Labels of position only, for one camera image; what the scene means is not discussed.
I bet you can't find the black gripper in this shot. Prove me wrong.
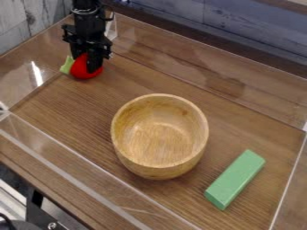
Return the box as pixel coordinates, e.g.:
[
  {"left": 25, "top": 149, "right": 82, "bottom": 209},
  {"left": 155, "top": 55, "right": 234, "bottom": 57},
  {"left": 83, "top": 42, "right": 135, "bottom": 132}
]
[{"left": 62, "top": 14, "right": 112, "bottom": 74}]

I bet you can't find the red plush tomato toy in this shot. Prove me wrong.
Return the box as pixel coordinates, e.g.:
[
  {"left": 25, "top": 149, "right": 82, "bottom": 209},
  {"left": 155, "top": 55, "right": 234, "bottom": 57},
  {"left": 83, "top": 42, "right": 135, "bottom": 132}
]
[{"left": 60, "top": 53, "right": 103, "bottom": 79}]

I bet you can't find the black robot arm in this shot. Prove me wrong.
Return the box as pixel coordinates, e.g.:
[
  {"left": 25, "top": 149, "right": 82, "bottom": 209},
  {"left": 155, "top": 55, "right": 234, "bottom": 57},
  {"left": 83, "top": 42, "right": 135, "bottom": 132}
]
[{"left": 62, "top": 0, "right": 114, "bottom": 74}]

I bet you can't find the wooden bowl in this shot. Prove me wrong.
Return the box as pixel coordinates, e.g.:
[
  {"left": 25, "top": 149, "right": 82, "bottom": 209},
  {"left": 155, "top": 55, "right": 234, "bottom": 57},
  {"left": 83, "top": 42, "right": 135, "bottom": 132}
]
[{"left": 111, "top": 93, "right": 208, "bottom": 180}]

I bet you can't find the clear acrylic table barrier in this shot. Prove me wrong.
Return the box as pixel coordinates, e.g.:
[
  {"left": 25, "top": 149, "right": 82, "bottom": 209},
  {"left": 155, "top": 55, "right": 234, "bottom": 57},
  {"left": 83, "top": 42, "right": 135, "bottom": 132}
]
[{"left": 0, "top": 16, "right": 307, "bottom": 230}]

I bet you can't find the green rectangular block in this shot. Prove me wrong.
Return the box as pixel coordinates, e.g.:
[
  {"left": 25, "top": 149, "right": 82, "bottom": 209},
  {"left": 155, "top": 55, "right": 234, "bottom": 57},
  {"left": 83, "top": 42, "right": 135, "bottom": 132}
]
[{"left": 204, "top": 149, "right": 266, "bottom": 210}]

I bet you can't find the black metal frame bracket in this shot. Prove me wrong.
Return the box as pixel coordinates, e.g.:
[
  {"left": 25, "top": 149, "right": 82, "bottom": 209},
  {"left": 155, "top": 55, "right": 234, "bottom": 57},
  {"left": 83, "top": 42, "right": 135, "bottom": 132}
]
[{"left": 25, "top": 190, "right": 68, "bottom": 230}]

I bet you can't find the black cable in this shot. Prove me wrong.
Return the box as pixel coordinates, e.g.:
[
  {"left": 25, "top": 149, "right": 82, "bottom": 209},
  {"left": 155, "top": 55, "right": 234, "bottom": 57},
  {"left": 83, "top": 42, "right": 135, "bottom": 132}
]
[{"left": 0, "top": 211, "right": 17, "bottom": 230}]

